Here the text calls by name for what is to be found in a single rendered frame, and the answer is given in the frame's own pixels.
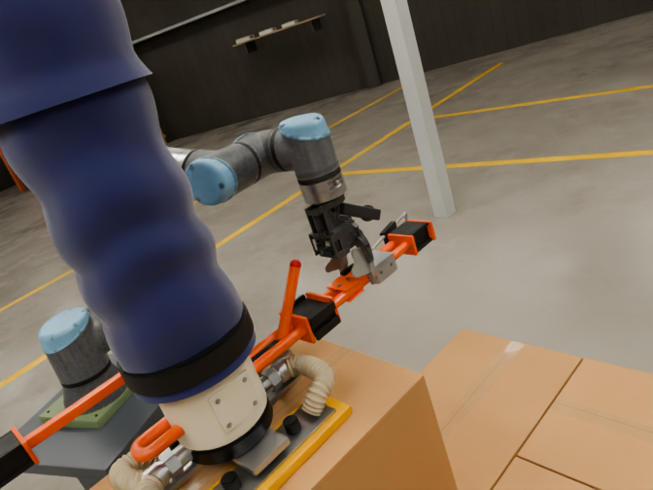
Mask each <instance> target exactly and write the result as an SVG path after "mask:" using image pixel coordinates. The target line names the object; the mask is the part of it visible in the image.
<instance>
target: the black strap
mask: <svg viewBox="0 0 653 490"><path fill-rule="evenodd" d="M242 304H243V311H242V316H241V318H240V320H239V322H238V323H237V324H236V325H235V326H234V327H233V328H232V329H231V330H230V331H229V332H227V333H226V334H225V335H224V336H223V337H222V338H221V339H219V340H218V341H217V342H215V343H214V344H212V345H210V346H209V347H207V348H205V349H204V350H202V351H200V352H199V353H197V354H195V355H194V356H192V357H190V358H188V359H186V360H184V361H182V362H180V363H178V364H176V365H173V366H171V367H167V368H164V369H162V370H159V371H156V372H151V373H128V372H126V371H124V370H123V369H122V367H121V366H120V364H119V362H118V361H117V368H118V370H119V372H120V375H121V377H122V379H123V380H124V382H125V384H126V386H127V388H128V389H129V390H130V391H131V392H133V393H135V394H137V395H142V396H164V395H169V394H173V393H177V392H180V391H183V390H186V389H188V388H190V387H193V386H195V385H197V384H199V383H201V382H203V381H205V380H207V379H209V378H211V377H212V376H214V375H216V374H217V373H219V372H220V371H222V370H223V369H224V368H226V367H227V366H229V365H230V364H231V363H232V362H233V361H234V360H235V359H236V358H237V357H238V356H239V355H240V354H241V353H242V352H243V351H244V349H245V348H246V347H247V345H248V344H249V342H250V340H251V338H252V336H253V333H254V323H253V321H252V318H251V316H250V313H249V311H248V309H247V306H246V305H245V303H244V302H243V301H242Z"/></svg>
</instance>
